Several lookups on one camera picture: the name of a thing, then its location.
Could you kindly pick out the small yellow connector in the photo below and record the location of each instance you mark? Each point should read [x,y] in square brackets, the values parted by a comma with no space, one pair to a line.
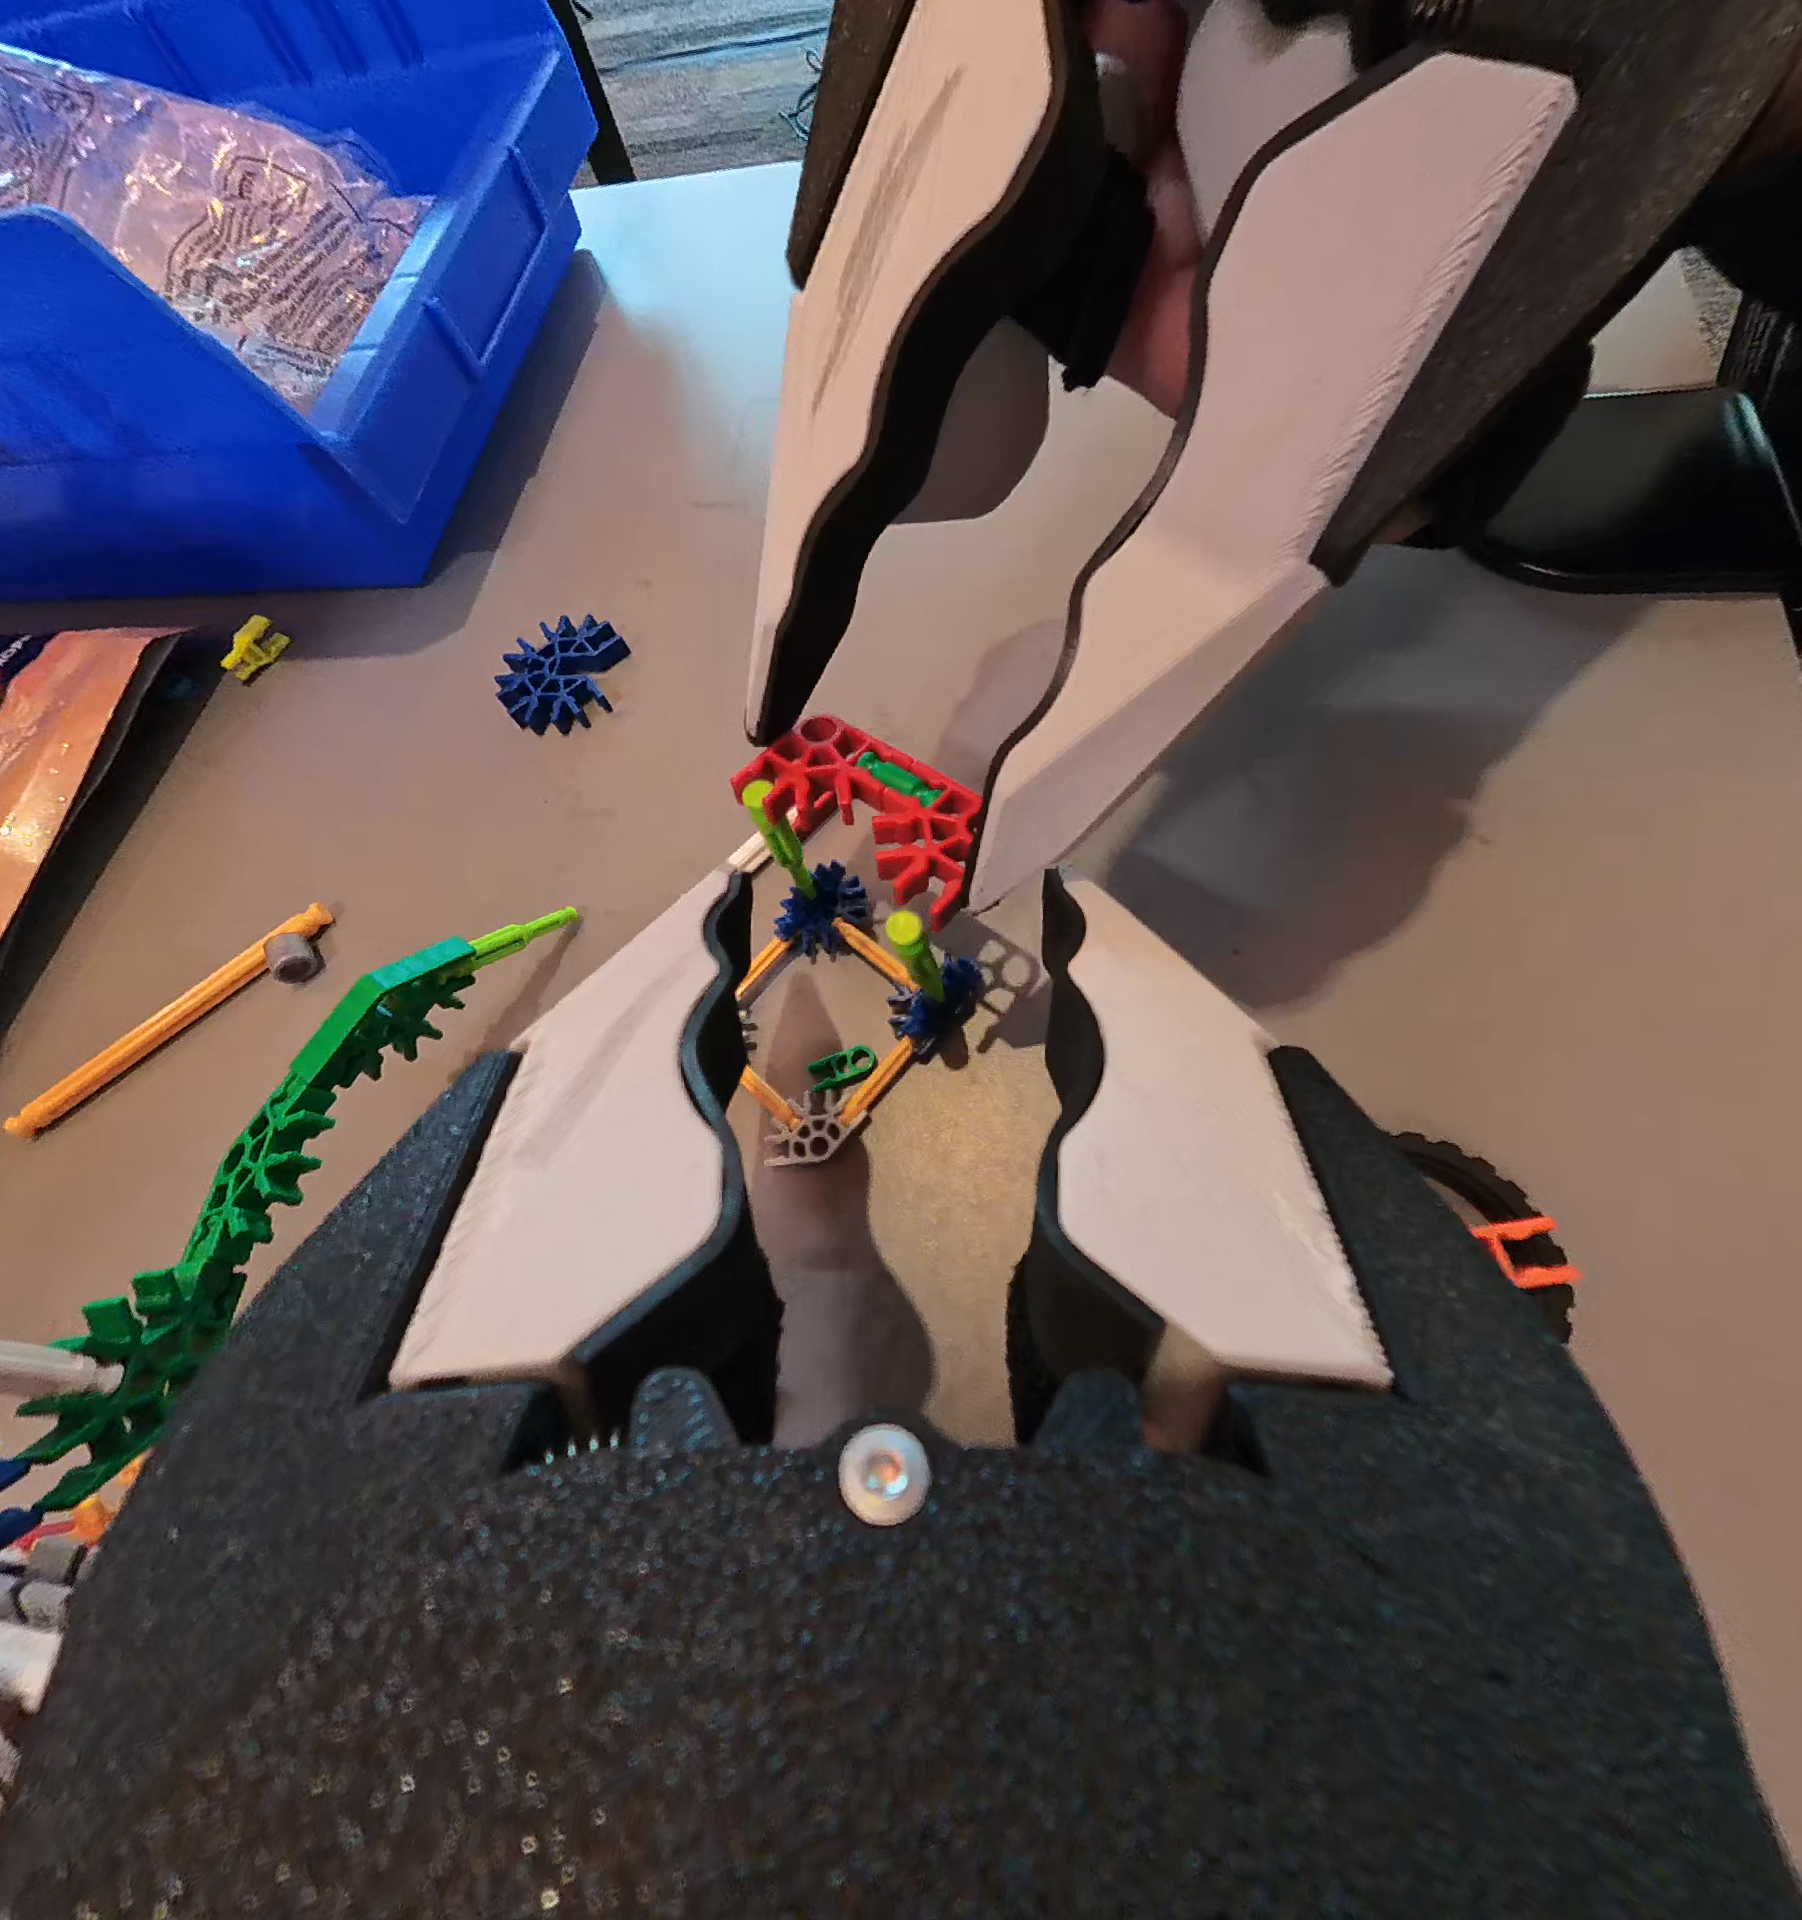
[253,646]

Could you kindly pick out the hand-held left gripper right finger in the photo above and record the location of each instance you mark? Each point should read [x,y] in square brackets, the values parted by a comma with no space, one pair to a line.
[1217,1201]

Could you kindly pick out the orange rod grey end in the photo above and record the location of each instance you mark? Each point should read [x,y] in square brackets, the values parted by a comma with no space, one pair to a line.
[151,1027]

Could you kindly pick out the red connector pair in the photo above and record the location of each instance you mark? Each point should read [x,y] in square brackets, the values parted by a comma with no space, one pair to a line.
[841,786]

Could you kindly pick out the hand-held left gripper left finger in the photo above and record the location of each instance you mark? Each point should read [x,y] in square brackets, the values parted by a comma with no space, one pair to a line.
[587,1201]

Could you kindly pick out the blue snowflake connector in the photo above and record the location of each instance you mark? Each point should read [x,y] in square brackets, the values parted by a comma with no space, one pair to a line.
[563,676]

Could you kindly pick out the small green clip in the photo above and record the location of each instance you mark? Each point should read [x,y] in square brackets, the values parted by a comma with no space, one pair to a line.
[837,1068]

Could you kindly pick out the black chair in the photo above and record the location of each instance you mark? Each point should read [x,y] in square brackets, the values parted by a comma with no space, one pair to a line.
[1668,511]

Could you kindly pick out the black rubber tire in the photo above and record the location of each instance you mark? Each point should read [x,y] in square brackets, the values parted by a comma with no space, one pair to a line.
[1442,1155]

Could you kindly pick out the orange ladder connector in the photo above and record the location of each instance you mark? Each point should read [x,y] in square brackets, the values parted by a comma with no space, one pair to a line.
[1525,1250]

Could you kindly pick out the clear plastic bag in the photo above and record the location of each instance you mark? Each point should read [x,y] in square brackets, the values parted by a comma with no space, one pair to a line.
[180,195]

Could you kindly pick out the blue plastic bin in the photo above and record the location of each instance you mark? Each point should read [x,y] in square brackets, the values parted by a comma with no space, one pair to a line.
[242,494]

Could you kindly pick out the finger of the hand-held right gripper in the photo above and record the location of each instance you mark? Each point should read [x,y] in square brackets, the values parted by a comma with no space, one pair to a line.
[917,271]
[1351,271]

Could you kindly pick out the printed toy packet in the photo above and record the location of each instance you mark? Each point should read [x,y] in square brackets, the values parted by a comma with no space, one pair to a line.
[31,810]

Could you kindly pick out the orange rod blue connector frame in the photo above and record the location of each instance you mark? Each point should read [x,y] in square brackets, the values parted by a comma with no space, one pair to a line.
[818,917]

